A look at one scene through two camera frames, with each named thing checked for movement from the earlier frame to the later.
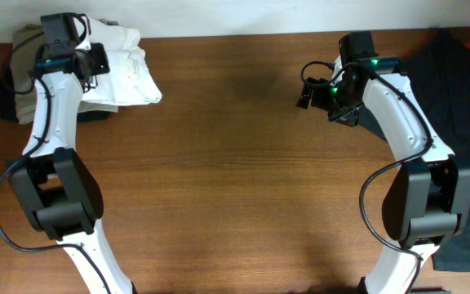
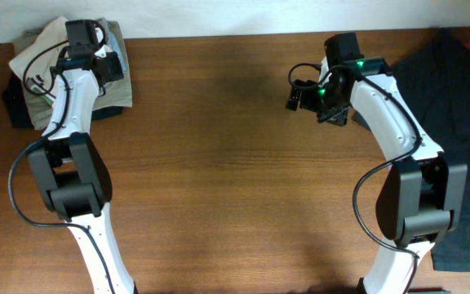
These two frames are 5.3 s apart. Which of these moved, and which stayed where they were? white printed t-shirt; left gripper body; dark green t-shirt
Moved: left gripper body; white printed t-shirt
Stayed: dark green t-shirt
